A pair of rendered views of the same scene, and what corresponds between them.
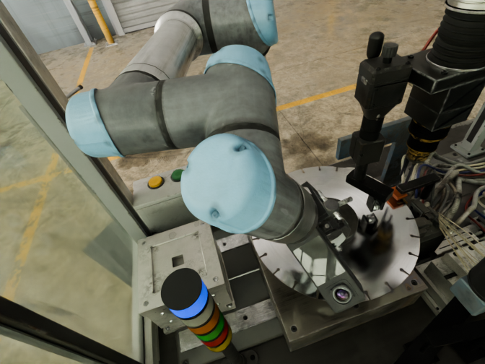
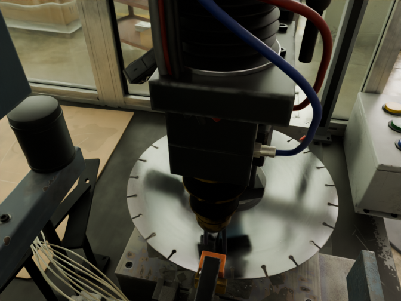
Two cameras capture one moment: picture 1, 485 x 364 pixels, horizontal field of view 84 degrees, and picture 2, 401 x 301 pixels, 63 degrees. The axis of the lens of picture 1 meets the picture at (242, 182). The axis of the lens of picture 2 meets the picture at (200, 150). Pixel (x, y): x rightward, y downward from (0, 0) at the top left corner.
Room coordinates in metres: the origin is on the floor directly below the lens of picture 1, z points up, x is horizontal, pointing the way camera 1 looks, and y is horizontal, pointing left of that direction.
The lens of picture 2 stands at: (0.39, -0.52, 1.33)
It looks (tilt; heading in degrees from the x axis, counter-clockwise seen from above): 41 degrees down; 111
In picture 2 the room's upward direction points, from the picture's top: straight up
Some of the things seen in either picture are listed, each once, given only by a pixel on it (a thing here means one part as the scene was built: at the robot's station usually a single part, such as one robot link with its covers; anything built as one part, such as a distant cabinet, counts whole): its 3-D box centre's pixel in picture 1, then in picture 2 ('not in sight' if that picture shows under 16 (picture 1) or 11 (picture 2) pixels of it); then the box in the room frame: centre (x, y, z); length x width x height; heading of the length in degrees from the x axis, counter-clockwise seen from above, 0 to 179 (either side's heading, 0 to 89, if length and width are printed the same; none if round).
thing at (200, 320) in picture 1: (193, 303); not in sight; (0.13, 0.09, 1.11); 0.05 x 0.04 x 0.03; 8
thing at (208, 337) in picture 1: (206, 320); not in sight; (0.13, 0.09, 1.05); 0.05 x 0.04 x 0.03; 8
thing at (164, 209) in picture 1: (187, 195); (381, 151); (0.58, 0.18, 0.82); 0.28 x 0.11 x 0.15; 98
